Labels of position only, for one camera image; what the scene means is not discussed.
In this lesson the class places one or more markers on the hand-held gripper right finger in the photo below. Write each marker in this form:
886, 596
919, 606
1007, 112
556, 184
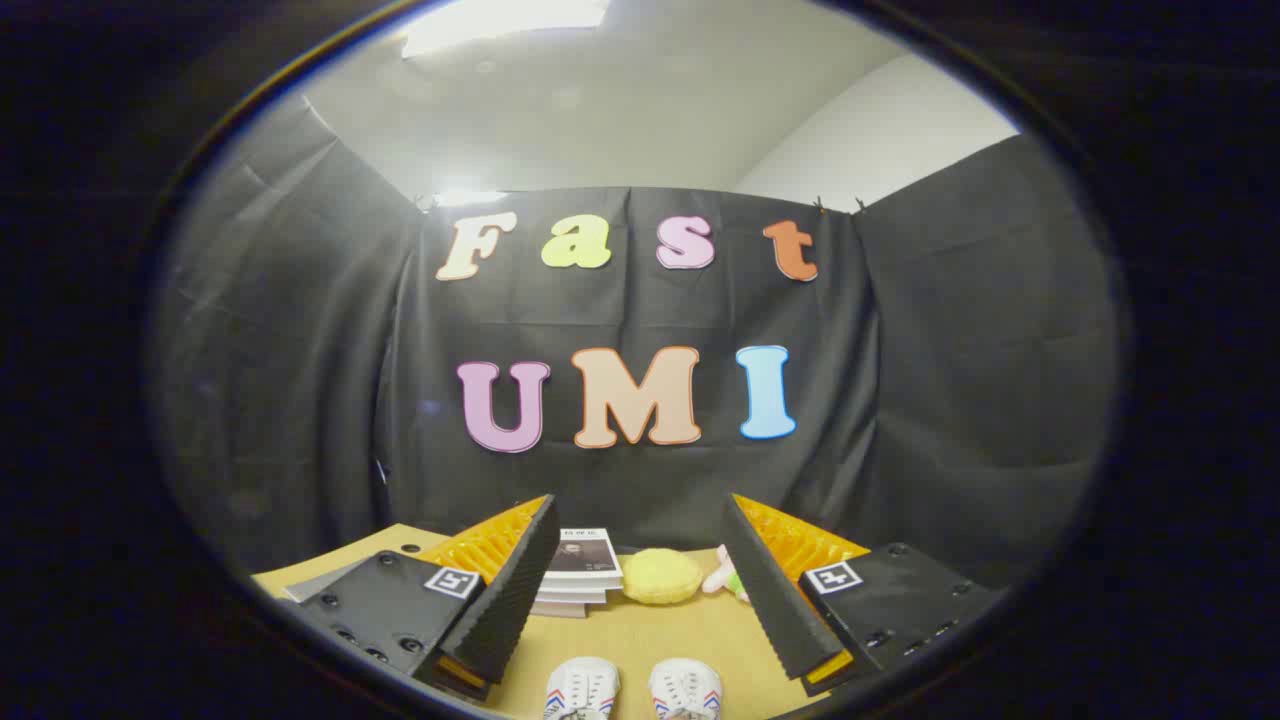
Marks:
775, 600

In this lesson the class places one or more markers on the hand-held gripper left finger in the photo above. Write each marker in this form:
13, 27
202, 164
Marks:
510, 600

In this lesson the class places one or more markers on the white shoe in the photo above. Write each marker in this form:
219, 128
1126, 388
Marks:
685, 690
580, 690

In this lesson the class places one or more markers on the pinkish brown cover book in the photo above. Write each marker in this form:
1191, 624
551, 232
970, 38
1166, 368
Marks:
560, 609

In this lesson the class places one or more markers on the pink and green plush toy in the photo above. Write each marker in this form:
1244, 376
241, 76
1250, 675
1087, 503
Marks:
722, 580

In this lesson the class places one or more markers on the white patterned book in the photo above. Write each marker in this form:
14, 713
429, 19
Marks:
570, 597

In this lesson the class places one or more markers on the white portrait cover book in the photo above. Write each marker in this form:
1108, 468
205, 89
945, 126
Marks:
585, 555

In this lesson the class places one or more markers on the yellow plush cushion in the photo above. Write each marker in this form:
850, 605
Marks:
662, 577

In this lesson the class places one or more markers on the black backdrop cloth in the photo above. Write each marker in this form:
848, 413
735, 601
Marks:
900, 400

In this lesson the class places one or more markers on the ceiling light panel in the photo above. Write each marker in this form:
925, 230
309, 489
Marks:
500, 25

